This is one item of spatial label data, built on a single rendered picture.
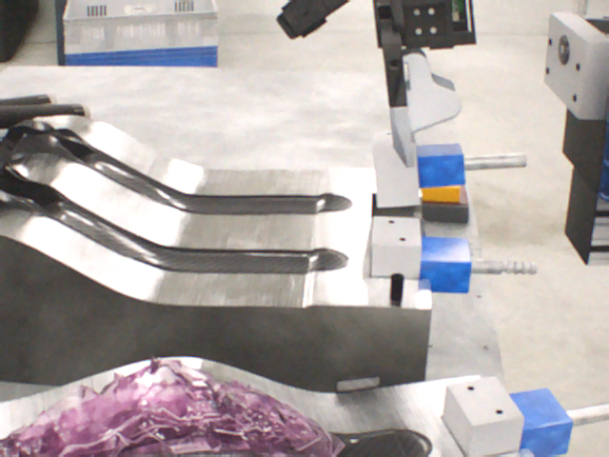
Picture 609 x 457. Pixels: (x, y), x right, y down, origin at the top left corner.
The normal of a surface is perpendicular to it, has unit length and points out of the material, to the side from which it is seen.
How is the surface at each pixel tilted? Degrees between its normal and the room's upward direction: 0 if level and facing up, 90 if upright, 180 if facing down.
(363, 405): 0
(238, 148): 0
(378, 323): 90
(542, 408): 0
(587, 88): 90
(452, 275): 90
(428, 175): 82
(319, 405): 18
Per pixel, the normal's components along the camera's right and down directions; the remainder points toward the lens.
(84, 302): -0.07, 0.43
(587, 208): -1.00, 0.01
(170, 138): 0.02, -0.90
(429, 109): -0.09, 0.12
